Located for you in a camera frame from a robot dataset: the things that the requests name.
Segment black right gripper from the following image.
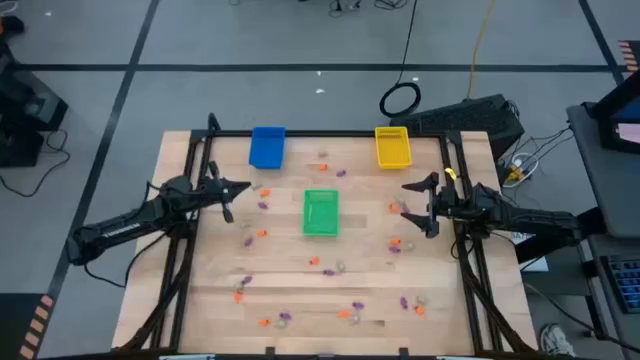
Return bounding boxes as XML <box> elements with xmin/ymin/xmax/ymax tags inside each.
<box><xmin>399</xmin><ymin>172</ymin><xmax>476</xmax><ymax>239</ymax></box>

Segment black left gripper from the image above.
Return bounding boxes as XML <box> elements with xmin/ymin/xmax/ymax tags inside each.
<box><xmin>192</xmin><ymin>160</ymin><xmax>252</xmax><ymax>225</ymax></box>

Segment blue plastic basket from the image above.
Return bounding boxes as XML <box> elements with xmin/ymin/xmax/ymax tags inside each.
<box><xmin>248</xmin><ymin>126</ymin><xmax>287</xmax><ymax>171</ymax></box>

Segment yellow plastic basket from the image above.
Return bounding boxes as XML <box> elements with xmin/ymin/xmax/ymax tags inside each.
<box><xmin>374</xmin><ymin>126</ymin><xmax>414</xmax><ymax>171</ymax></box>

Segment green plastic basket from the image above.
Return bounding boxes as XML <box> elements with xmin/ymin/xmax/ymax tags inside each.
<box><xmin>302</xmin><ymin>188</ymin><xmax>341</xmax><ymax>237</ymax></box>

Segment black computer case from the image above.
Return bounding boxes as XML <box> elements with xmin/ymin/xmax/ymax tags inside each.
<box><xmin>388</xmin><ymin>93</ymin><xmax>527</xmax><ymax>162</ymax></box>

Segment black desk beam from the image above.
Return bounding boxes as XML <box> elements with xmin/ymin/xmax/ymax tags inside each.
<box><xmin>514</xmin><ymin>206</ymin><xmax>609</xmax><ymax>265</ymax></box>

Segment white paper sheet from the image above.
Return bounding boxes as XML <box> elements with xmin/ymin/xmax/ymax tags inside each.
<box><xmin>509</xmin><ymin>230</ymin><xmax>550</xmax><ymax>274</ymax></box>

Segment grey side desk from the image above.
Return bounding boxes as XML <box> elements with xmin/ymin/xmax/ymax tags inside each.
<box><xmin>566</xmin><ymin>101</ymin><xmax>640</xmax><ymax>239</ymax></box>

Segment person's shoe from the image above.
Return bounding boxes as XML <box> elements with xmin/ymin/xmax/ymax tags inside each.
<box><xmin>539</xmin><ymin>322</ymin><xmax>578</xmax><ymax>358</ymax></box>

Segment black monitor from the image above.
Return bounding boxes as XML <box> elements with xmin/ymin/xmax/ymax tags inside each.
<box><xmin>591</xmin><ymin>68</ymin><xmax>640</xmax><ymax>156</ymax></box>

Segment backlit black keyboard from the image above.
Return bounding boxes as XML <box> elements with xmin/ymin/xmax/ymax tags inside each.
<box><xmin>599</xmin><ymin>253</ymin><xmax>640</xmax><ymax>316</ymax></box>

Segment black equipment cart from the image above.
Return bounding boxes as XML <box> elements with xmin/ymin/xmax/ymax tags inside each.
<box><xmin>0</xmin><ymin>42</ymin><xmax>70</xmax><ymax>169</ymax></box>

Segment dark keyboard desk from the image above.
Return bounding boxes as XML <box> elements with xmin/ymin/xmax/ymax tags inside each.
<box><xmin>584</xmin><ymin>233</ymin><xmax>640</xmax><ymax>360</ymax></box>

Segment black mat orange stripes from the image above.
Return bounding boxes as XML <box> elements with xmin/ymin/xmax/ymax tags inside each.
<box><xmin>617</xmin><ymin>39</ymin><xmax>640</xmax><ymax>74</ymax></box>
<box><xmin>0</xmin><ymin>292</ymin><xmax>56</xmax><ymax>360</ymax></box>

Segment small black object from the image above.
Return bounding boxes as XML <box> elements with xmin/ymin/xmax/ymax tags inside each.
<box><xmin>0</xmin><ymin>14</ymin><xmax>26</xmax><ymax>36</ymax></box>

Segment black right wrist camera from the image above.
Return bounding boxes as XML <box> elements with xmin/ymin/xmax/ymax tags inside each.
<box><xmin>435</xmin><ymin>190</ymin><xmax>457</xmax><ymax>214</ymax></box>

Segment white cable coil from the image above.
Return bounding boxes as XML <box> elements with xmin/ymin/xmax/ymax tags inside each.
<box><xmin>502</xmin><ymin>151</ymin><xmax>541</xmax><ymax>190</ymax></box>

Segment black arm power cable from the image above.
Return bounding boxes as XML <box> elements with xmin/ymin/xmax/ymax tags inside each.
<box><xmin>82</xmin><ymin>231</ymin><xmax>170</xmax><ymax>290</ymax></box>

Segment black cable with coil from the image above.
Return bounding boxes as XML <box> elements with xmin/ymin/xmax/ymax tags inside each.
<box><xmin>378</xmin><ymin>0</ymin><xmax>423</xmax><ymax>120</ymax></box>

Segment yellow hanging cable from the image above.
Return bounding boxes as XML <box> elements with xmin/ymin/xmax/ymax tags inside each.
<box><xmin>466</xmin><ymin>0</ymin><xmax>498</xmax><ymax>100</ymax></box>

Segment black floor cable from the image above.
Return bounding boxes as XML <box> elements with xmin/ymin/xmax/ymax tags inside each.
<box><xmin>521</xmin><ymin>279</ymin><xmax>640</xmax><ymax>354</ymax></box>
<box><xmin>0</xmin><ymin>128</ymin><xmax>73</xmax><ymax>199</ymax></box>

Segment black cable bundle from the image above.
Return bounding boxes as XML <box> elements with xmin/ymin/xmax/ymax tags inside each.
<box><xmin>327</xmin><ymin>0</ymin><xmax>410</xmax><ymax>18</ymax></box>

